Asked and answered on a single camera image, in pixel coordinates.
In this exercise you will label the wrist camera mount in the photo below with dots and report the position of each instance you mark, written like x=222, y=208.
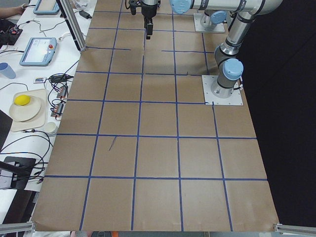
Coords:
x=132, y=5

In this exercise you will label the upper circuit board module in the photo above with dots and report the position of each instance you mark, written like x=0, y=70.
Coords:
x=62, y=92

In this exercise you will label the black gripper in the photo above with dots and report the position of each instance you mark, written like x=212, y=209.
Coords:
x=148, y=12

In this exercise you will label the small colourful card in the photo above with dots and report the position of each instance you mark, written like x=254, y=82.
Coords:
x=40, y=80

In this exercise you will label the right aluminium frame bar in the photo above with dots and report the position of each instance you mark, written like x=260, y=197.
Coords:
x=297, y=230

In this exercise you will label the person hand at edge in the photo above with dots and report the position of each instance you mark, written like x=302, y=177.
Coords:
x=18, y=10

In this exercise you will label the light blue cup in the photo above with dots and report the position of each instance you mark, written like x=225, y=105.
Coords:
x=7, y=71

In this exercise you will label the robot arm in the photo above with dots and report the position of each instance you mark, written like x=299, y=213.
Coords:
x=246, y=11
x=212, y=18

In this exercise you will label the aluminium frame post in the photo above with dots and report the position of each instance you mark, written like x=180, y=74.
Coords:
x=72, y=23

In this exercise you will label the blue teach pendant near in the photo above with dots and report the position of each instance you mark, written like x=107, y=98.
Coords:
x=39, y=52

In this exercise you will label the beige tray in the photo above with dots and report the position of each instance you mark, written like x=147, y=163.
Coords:
x=40, y=119

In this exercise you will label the black power brick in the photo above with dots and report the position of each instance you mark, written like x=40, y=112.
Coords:
x=84, y=14

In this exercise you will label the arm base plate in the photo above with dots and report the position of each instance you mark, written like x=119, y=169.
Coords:
x=214, y=94
x=219, y=29

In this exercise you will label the left aluminium frame bar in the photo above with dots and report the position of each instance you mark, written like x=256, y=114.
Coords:
x=16, y=227

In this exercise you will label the beige plate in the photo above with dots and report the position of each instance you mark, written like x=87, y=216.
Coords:
x=25, y=112

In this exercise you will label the black electronics with wires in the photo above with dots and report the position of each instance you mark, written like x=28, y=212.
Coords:
x=9, y=33

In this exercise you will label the black power adapter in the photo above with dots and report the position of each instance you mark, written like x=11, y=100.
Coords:
x=60, y=78

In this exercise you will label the black camera stand base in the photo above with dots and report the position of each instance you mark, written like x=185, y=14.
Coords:
x=15, y=172

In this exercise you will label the blue teach pendant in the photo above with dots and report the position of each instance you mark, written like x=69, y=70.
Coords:
x=39, y=52
x=46, y=7

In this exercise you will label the white paper cup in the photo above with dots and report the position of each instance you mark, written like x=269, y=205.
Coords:
x=51, y=128

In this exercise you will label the circuit board module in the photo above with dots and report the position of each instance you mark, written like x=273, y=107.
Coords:
x=62, y=92
x=57, y=110

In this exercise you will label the yellow lemon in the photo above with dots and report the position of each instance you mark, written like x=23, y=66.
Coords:
x=22, y=100

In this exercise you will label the aluminium frame bar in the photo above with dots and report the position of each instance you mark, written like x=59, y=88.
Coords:
x=297, y=230
x=16, y=227

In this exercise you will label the blue teach pendant far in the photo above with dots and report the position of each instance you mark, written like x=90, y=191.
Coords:
x=46, y=7

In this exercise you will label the lower circuit board module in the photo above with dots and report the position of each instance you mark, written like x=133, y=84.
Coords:
x=57, y=110

